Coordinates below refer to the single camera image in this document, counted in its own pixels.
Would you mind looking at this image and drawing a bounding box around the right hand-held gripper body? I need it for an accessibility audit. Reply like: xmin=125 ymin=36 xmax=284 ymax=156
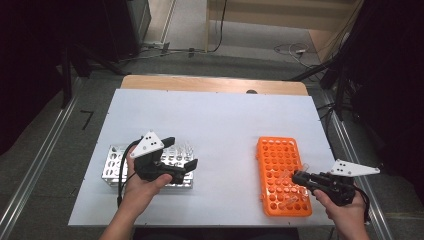
xmin=308 ymin=159 xmax=381 ymax=206

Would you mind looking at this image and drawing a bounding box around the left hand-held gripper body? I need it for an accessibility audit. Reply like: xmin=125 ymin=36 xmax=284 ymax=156
xmin=129 ymin=130 xmax=188 ymax=185

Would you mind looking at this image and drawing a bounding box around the silver metal test tube rack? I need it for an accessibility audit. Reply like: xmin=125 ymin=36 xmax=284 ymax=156
xmin=101 ymin=143 xmax=195 ymax=190

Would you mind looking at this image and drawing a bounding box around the orange plastic test tube rack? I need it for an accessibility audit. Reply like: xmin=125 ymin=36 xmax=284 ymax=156
xmin=255 ymin=135 xmax=314 ymax=218

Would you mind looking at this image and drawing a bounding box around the person's right hand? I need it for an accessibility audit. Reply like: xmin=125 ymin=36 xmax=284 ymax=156
xmin=313 ymin=188 xmax=371 ymax=233

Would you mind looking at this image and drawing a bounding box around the person's left hand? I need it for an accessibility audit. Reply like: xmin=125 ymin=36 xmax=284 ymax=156
xmin=121 ymin=154 xmax=174 ymax=214

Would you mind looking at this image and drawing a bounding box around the white work board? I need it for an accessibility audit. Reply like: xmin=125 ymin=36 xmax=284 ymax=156
xmin=68 ymin=88 xmax=344 ymax=228

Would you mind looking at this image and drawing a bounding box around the wooden table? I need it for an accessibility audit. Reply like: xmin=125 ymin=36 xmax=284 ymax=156
xmin=119 ymin=74 xmax=309 ymax=97

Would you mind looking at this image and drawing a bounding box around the black tripod stand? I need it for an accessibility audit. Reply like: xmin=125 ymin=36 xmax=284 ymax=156
xmin=59 ymin=43 xmax=128 ymax=109
xmin=286 ymin=56 xmax=354 ymax=121

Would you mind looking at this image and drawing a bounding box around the dark curtain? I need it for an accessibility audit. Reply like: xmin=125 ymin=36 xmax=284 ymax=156
xmin=346 ymin=0 xmax=424 ymax=201
xmin=0 ymin=0 xmax=108 ymax=156

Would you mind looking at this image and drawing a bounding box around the black cabinet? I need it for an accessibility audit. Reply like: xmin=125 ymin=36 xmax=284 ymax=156
xmin=99 ymin=0 xmax=153 ymax=63

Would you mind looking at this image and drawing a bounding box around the light wooden shelf unit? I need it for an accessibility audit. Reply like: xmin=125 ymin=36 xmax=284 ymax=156
xmin=204 ymin=0 xmax=364 ymax=63

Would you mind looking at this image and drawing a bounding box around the aluminium floor rail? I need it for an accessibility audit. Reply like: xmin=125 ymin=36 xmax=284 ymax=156
xmin=0 ymin=77 xmax=84 ymax=240
xmin=313 ymin=84 xmax=396 ymax=240

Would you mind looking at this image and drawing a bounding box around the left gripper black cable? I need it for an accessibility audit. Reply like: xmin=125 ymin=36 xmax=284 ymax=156
xmin=116 ymin=139 xmax=143 ymax=208

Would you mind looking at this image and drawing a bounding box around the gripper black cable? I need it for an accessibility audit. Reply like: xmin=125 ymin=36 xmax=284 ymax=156
xmin=353 ymin=185 xmax=372 ymax=224
xmin=116 ymin=139 xmax=143 ymax=208

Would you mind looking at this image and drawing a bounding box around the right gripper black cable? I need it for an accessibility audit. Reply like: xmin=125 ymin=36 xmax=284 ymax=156
xmin=353 ymin=185 xmax=372 ymax=224

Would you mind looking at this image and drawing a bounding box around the grey power strip with cables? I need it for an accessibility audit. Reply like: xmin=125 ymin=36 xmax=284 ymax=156
xmin=119 ymin=40 xmax=206 ymax=64

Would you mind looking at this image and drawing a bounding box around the white floor cable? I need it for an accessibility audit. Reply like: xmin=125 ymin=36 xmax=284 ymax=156
xmin=273 ymin=42 xmax=316 ymax=69

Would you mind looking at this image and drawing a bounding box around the black hanging cable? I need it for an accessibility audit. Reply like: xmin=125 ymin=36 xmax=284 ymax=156
xmin=208 ymin=0 xmax=229 ymax=54

